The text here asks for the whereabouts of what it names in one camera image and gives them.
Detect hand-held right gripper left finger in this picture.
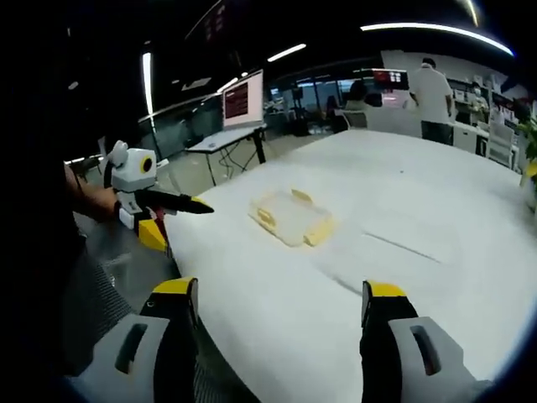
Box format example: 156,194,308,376
79,276,201,403

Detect red wall screen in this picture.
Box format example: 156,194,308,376
372,67,410,92

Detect computer monitor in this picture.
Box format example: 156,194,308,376
221,69,266,130

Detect clear plastic box yellow clips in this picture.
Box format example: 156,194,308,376
248,188,339,249

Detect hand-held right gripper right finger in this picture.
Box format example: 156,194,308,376
359,280,496,403

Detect long ceiling light strip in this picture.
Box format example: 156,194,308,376
359,22,515,58

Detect vertical light strip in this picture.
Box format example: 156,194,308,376
141,51,154,119

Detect grey mesh office chair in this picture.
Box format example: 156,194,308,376
61,246,261,403

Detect green potted plant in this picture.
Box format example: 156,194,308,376
516,99,537,188

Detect short ceiling light strip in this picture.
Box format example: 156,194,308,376
266,42,308,63

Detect white chair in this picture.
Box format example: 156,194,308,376
487,121,516,170

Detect white desk black legs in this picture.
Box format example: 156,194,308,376
184,123,269,186

